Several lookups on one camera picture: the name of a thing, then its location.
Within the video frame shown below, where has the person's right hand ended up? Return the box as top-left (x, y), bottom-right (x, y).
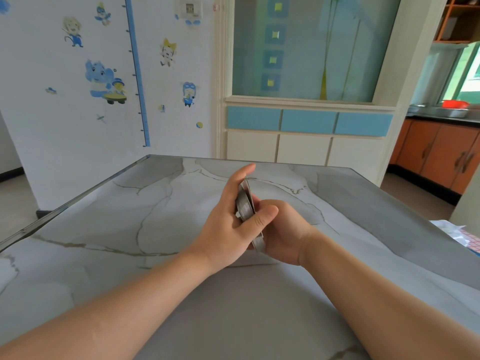
top-left (249, 195), bottom-right (324, 267)

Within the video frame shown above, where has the person's left hand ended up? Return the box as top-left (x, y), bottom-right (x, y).
top-left (187, 163), bottom-right (280, 276)

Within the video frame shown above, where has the deck of playing cards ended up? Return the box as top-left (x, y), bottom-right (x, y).
top-left (235, 179), bottom-right (266, 255)

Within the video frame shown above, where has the person's left forearm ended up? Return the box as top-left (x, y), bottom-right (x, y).
top-left (0, 249), bottom-right (217, 360)

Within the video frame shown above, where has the person's right forearm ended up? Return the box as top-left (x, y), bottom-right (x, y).
top-left (299, 230), bottom-right (480, 360)

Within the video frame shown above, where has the blue drawer front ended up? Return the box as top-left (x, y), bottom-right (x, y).
top-left (334, 112), bottom-right (394, 138)
top-left (227, 106), bottom-right (282, 132)
top-left (280, 109), bottom-right (338, 134)

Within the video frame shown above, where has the frosted glass partition panel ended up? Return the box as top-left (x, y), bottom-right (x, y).
top-left (231, 0), bottom-right (403, 104)

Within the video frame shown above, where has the blue height chart sticker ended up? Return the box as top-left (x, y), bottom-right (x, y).
top-left (123, 0), bottom-right (151, 148)

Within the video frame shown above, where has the white plastic bag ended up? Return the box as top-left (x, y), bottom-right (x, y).
top-left (429, 219), bottom-right (474, 249)

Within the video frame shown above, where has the white partition cabinet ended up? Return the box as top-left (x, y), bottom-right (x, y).
top-left (212, 0), bottom-right (450, 188)

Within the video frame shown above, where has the orange kitchen base cabinet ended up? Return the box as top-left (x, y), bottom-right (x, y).
top-left (389, 119), bottom-right (480, 195)

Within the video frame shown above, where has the red checkered cloth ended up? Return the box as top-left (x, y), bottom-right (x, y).
top-left (459, 228), bottom-right (480, 256)

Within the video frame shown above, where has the metal basin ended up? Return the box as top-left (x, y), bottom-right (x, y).
top-left (427, 106), bottom-right (471, 119)

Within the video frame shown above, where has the kitchen window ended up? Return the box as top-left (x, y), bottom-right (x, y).
top-left (439, 42), bottom-right (480, 105)

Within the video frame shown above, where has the cartoon pilot wall sticker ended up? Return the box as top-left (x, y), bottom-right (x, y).
top-left (181, 81), bottom-right (197, 108)

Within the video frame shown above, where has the yellow-eared cartoon wall sticker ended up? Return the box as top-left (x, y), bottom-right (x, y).
top-left (159, 38), bottom-right (178, 68)

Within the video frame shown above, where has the blue elephant wall sticker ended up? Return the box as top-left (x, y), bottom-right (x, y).
top-left (85, 59), bottom-right (127, 105)

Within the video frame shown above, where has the white wall switch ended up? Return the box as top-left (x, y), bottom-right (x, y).
top-left (176, 0), bottom-right (204, 20)

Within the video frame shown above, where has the blue bird wall sticker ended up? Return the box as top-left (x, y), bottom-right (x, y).
top-left (94, 2), bottom-right (112, 27)

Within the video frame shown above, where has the cartoon boy wall sticker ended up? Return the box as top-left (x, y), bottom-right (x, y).
top-left (61, 16), bottom-right (85, 48)

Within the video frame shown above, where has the orange wall shelf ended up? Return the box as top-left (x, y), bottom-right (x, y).
top-left (433, 0), bottom-right (480, 45)

